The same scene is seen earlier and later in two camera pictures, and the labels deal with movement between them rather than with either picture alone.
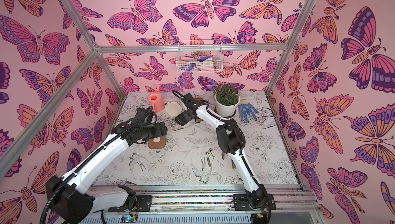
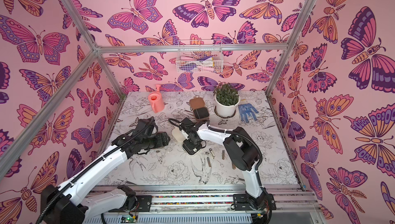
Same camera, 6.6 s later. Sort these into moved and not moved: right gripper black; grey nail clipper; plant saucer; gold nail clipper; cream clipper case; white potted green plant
Moved: right gripper black; cream clipper case
Not moved: plant saucer; white potted green plant; grey nail clipper; gold nail clipper
